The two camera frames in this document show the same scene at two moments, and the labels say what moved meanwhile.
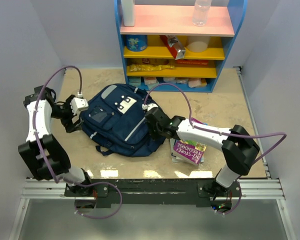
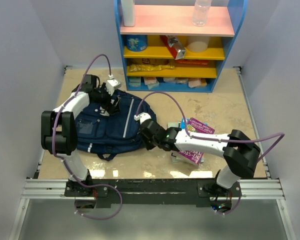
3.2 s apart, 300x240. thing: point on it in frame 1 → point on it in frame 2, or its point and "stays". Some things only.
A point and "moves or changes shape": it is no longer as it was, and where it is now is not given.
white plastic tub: x=197 y=43 stays
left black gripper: x=70 y=125 → x=111 y=109
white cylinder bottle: x=128 y=6 stays
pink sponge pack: x=151 y=82 stays
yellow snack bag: x=135 y=68 stays
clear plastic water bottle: x=201 y=8 stays
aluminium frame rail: x=251 y=189 stays
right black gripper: x=154 y=135 → x=148 y=147
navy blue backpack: x=114 y=119 moves or changes shape
